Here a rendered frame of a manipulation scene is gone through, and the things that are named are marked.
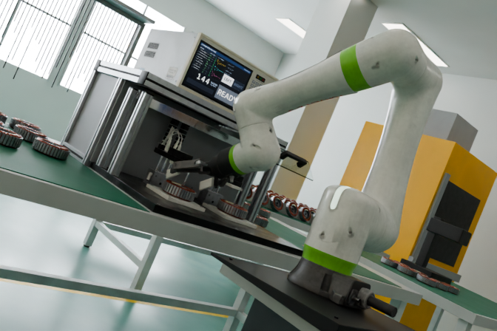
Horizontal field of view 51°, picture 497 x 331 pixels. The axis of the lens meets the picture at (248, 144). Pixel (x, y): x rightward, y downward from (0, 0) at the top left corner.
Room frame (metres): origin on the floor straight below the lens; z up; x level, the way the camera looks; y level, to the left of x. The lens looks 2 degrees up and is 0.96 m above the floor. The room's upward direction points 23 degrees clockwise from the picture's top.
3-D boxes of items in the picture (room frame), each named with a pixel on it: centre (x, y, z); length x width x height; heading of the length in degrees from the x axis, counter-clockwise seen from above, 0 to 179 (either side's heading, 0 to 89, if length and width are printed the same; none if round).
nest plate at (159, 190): (1.70, 0.15, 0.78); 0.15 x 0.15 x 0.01; 39
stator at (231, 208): (1.85, -0.04, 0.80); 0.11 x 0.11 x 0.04
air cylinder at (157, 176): (1.81, 0.24, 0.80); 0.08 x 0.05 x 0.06; 129
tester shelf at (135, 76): (2.02, 0.26, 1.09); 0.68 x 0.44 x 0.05; 129
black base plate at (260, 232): (1.78, 0.07, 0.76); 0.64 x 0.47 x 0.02; 129
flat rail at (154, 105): (1.85, 0.12, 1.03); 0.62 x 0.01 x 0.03; 129
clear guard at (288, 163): (1.88, -0.07, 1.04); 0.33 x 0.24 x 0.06; 39
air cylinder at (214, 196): (1.96, 0.05, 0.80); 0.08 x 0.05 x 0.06; 129
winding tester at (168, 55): (2.03, 0.25, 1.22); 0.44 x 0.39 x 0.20; 129
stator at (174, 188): (1.70, 0.15, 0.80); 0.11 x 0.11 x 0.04
